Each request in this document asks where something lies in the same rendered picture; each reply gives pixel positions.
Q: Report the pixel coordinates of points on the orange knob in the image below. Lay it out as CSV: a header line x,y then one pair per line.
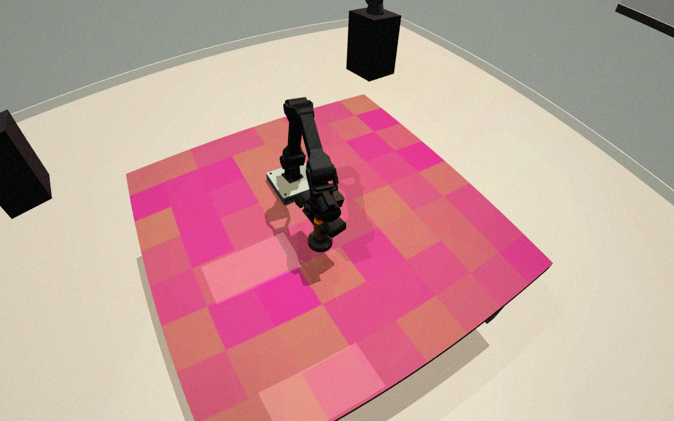
x,y
317,231

